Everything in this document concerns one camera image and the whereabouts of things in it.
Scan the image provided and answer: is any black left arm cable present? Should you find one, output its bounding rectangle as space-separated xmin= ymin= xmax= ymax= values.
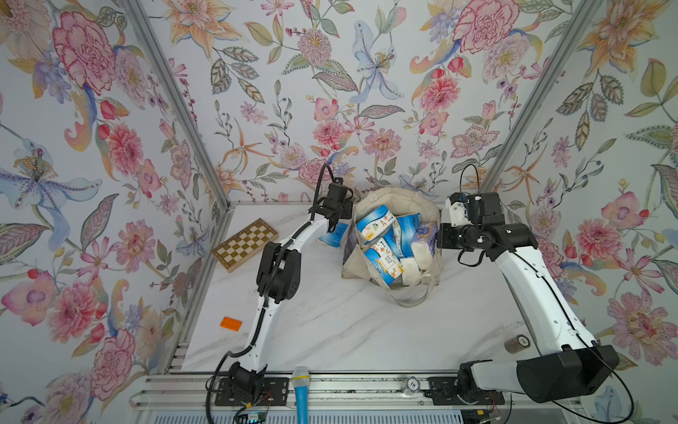
xmin=205 ymin=163 xmax=337 ymax=424

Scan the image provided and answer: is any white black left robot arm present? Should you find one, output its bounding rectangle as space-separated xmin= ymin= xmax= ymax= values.
xmin=224 ymin=178 xmax=353 ymax=393

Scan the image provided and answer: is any purple tissue pack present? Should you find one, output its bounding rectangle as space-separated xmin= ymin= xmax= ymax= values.
xmin=411 ymin=221 xmax=438 ymax=270

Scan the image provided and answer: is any blue tissue pack front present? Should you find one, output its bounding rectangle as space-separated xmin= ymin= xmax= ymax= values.
xmin=394 ymin=214 xmax=421 ymax=258

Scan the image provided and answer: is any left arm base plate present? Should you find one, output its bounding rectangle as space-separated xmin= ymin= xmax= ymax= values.
xmin=214 ymin=377 xmax=290 ymax=407

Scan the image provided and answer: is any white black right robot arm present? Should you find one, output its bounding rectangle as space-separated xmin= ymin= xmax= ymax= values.
xmin=436 ymin=193 xmax=620 ymax=403

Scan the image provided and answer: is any blue white tissue pack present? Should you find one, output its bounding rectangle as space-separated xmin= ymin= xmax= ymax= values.
xmin=356 ymin=205 xmax=396 ymax=244

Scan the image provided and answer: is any aluminium front rail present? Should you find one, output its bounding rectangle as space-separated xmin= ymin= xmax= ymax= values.
xmin=130 ymin=373 xmax=482 ymax=412

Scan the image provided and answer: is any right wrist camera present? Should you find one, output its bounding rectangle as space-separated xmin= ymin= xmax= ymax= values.
xmin=445 ymin=193 xmax=471 ymax=228

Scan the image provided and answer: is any beige canvas tote bag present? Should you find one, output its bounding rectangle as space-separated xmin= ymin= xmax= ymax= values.
xmin=342 ymin=187 xmax=443 ymax=308

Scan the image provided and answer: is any wooden chessboard box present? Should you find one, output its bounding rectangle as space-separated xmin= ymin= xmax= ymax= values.
xmin=211 ymin=218 xmax=278 ymax=272

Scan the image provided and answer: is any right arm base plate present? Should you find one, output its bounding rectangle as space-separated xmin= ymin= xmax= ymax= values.
xmin=424 ymin=376 xmax=506 ymax=408

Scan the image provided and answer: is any orange tag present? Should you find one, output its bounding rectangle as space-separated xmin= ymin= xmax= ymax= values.
xmin=220 ymin=317 xmax=242 ymax=332

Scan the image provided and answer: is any brown cylinder roll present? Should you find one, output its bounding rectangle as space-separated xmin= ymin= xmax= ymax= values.
xmin=504 ymin=334 xmax=531 ymax=354

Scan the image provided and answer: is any silver round knob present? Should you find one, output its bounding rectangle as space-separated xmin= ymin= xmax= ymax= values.
xmin=402 ymin=376 xmax=421 ymax=397

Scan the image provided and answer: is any blue microphone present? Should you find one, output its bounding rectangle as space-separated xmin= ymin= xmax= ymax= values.
xmin=291 ymin=367 xmax=310 ymax=424

